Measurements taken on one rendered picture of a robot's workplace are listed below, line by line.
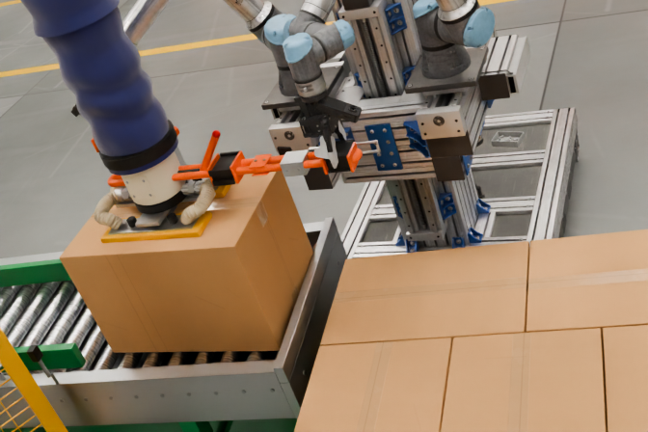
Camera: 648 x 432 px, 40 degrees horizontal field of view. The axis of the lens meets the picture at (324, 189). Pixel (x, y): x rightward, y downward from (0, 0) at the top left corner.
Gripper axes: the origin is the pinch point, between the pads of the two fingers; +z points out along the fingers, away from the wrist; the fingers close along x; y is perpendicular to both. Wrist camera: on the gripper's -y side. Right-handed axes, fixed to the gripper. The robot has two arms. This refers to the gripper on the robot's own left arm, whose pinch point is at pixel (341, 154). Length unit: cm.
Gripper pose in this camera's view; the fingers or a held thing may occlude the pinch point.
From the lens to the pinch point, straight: 241.3
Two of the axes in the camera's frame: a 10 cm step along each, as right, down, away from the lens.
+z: 2.9, 8.1, 5.1
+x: -2.8, 5.8, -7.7
